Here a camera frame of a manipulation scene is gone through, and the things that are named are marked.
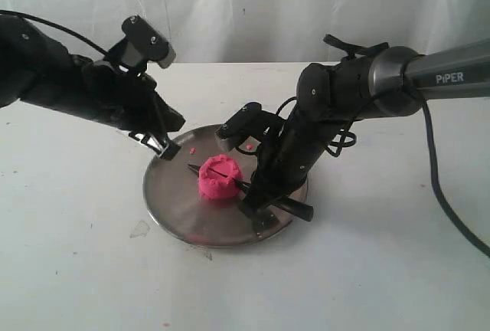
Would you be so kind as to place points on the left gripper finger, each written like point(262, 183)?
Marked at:
point(153, 133)

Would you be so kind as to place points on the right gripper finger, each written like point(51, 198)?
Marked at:
point(266, 221)
point(253, 204)

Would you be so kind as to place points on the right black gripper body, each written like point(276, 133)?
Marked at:
point(289, 148)

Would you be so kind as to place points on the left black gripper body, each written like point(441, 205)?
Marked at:
point(125, 101)

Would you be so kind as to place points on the black knife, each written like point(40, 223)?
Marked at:
point(286, 204)

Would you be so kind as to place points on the pink clay lump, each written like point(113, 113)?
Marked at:
point(216, 178)

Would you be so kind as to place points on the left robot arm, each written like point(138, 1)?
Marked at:
point(37, 69)

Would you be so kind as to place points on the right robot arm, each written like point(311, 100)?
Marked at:
point(377, 82)

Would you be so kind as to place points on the round steel plate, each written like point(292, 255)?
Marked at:
point(174, 202)

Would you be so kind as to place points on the white backdrop curtain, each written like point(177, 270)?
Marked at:
point(273, 30)

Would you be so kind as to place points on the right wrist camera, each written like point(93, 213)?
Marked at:
point(239, 126)

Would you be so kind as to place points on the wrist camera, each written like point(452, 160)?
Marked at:
point(239, 126)
point(141, 44)

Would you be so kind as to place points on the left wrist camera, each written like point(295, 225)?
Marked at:
point(141, 44)

